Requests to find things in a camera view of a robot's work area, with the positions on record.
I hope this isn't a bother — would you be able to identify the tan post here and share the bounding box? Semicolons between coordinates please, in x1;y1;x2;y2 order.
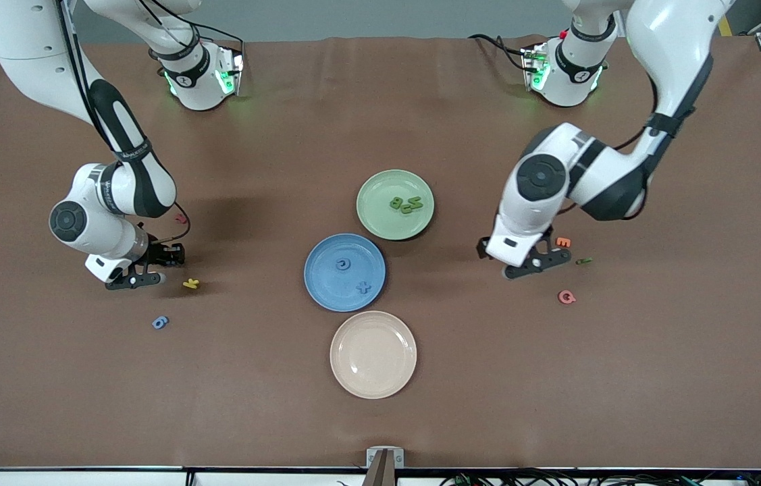
361;451;400;486

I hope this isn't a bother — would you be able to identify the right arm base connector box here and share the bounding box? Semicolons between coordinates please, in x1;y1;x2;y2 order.
215;46;246;97

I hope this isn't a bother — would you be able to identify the blue plate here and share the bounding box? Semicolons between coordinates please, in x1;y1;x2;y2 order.
304;233;386;313

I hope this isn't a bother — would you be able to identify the beige plate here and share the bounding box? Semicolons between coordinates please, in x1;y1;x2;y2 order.
330;310;417;400

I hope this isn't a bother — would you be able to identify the small metal bracket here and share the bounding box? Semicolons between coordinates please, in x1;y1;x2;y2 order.
366;447;405;469

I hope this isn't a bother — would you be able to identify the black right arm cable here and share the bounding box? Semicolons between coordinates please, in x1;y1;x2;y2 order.
56;0;192;244

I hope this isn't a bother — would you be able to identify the brown table cover sheet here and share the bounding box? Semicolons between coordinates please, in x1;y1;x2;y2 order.
0;35;761;471

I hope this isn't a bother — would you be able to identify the black base cable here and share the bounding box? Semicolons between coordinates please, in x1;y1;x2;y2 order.
468;32;531;74
151;13;247;68

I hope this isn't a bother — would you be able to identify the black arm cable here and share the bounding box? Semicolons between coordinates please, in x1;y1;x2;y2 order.
552;71;661;217
56;0;192;244

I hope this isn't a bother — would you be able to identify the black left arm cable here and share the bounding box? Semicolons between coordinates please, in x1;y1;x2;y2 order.
552;71;661;217

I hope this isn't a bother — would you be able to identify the green plate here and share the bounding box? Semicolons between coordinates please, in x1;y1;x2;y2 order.
356;169;435;241

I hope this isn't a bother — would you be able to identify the black left base cable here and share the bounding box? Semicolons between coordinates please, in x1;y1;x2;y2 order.
468;32;531;74

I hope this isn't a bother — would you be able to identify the black right base cable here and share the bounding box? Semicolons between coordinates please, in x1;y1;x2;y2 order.
151;13;247;68

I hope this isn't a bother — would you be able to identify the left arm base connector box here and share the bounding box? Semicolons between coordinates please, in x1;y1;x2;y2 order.
521;44;551;92

